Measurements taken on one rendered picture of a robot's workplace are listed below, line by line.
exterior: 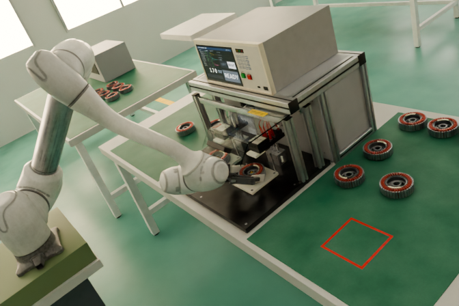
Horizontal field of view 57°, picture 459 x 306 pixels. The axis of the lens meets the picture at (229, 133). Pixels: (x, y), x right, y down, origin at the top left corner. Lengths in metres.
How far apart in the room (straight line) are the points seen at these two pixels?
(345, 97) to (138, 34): 5.12
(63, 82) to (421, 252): 1.18
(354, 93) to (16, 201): 1.35
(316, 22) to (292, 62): 0.19
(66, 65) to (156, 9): 5.33
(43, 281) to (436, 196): 1.41
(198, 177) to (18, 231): 0.71
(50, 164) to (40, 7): 4.49
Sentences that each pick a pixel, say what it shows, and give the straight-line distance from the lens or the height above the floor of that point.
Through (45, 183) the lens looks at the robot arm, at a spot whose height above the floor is 1.05.
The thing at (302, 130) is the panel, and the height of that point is 0.88.
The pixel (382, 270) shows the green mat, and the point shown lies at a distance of 1.34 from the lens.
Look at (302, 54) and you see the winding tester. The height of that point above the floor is 1.19.
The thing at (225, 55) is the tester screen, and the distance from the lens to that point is 1.71.
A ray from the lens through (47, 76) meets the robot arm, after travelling 1.41.
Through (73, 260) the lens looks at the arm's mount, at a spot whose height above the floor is 0.80.
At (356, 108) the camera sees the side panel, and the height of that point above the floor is 0.90.
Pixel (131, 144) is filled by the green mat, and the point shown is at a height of 0.75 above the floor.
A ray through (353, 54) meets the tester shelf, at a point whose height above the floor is 1.12.
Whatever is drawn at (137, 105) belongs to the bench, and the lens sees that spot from 3.15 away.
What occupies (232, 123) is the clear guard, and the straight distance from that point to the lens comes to 1.58.
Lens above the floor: 1.76
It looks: 27 degrees down
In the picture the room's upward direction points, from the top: 19 degrees counter-clockwise
